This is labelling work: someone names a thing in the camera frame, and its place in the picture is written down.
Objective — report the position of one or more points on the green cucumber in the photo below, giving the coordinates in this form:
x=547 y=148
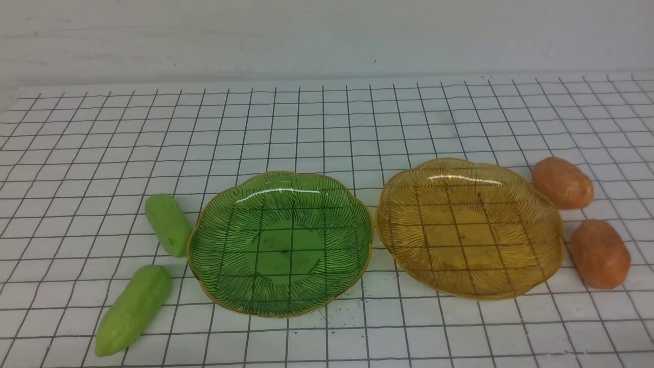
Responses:
x=169 y=224
x=132 y=312

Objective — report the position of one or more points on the orange potato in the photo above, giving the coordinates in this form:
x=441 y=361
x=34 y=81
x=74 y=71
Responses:
x=567 y=187
x=599 y=254

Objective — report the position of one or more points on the green glass plate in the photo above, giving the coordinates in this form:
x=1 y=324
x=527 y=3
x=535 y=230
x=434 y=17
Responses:
x=281 y=244

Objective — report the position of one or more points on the amber glass plate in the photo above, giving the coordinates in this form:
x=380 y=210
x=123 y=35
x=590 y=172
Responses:
x=473 y=230

